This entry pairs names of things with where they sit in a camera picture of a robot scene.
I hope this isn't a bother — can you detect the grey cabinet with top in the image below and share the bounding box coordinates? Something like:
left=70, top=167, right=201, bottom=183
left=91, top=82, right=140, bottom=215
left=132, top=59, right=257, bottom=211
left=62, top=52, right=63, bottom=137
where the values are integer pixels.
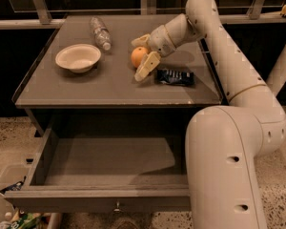
left=13, top=14, right=222, bottom=132

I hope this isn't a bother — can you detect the dark blue snack packet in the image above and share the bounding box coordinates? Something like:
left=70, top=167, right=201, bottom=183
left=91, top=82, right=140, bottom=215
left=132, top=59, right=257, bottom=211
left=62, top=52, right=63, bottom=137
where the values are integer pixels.
left=156, top=69, right=194, bottom=86

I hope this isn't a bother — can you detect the clear plastic water bottle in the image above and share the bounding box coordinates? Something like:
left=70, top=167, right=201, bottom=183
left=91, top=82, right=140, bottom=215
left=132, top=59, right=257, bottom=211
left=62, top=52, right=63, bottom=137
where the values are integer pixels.
left=90, top=16, right=112, bottom=51

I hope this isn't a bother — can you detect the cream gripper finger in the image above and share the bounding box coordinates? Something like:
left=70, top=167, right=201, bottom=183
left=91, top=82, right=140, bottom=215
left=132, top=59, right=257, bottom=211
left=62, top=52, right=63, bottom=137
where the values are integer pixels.
left=134, top=52, right=161, bottom=82
left=132, top=33, right=151, bottom=49

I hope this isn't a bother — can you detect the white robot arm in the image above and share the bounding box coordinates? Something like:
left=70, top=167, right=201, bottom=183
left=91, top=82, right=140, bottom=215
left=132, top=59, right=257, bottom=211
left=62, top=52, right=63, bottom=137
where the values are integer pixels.
left=132, top=0, right=286, bottom=229

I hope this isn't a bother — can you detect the metal railing frame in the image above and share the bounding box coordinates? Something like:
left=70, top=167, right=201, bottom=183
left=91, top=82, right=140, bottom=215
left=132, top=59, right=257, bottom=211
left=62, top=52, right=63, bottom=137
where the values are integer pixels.
left=0, top=0, right=286, bottom=30

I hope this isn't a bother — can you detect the green snack package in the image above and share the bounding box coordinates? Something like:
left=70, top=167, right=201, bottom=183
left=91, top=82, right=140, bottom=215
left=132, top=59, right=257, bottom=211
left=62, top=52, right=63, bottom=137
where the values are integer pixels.
left=8, top=213, right=44, bottom=229

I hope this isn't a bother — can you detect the small metal drawer knob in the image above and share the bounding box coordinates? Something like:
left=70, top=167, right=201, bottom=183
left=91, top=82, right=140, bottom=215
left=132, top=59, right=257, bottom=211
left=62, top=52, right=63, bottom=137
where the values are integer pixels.
left=113, top=201, right=121, bottom=213

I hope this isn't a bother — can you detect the open grey top drawer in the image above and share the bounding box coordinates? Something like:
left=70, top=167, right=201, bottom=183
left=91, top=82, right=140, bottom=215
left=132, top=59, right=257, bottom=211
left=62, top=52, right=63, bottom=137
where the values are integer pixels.
left=4, top=124, right=193, bottom=214

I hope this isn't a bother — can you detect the orange fruit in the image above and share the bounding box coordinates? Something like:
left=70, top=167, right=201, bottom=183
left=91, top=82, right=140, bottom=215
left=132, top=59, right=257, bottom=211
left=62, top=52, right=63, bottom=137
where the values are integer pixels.
left=131, top=47, right=149, bottom=68

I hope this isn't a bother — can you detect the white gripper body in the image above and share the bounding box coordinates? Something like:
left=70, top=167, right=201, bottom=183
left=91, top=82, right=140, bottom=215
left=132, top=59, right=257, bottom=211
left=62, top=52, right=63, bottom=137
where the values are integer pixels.
left=148, top=25, right=175, bottom=57

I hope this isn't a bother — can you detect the clear plastic storage bin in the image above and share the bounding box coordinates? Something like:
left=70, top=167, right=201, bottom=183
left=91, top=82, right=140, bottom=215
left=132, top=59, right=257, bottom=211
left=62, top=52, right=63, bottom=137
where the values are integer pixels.
left=0, top=164, right=63, bottom=229

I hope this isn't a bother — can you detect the blue packet in bin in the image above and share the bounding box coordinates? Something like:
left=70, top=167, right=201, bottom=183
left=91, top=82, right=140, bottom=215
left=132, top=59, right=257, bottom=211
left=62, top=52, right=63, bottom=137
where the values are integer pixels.
left=0, top=177, right=26, bottom=196

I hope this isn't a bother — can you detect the white diagonal support pole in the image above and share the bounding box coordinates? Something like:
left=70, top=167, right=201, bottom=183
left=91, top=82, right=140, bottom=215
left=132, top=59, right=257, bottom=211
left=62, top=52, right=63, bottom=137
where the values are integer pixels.
left=267, top=44, right=286, bottom=95

